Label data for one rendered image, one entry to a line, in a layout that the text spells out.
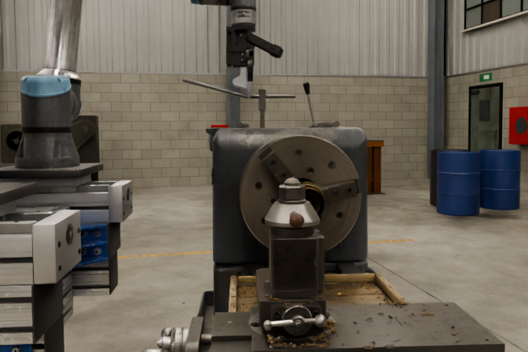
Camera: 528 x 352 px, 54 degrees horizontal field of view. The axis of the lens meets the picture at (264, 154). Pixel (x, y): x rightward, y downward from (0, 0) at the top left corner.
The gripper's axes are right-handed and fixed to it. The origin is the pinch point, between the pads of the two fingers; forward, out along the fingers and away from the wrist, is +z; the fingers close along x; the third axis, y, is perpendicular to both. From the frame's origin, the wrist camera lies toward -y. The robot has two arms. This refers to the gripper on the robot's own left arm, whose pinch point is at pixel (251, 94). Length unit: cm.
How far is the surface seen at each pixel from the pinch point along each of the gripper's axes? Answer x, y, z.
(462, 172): -542, -303, 72
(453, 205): -546, -293, 118
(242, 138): 7.0, 2.6, 12.9
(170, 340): 82, 13, 40
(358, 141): 7.5, -30.7, 13.9
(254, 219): 23.4, -0.3, 33.2
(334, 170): 23.4, -20.8, 20.6
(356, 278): 34, -24, 46
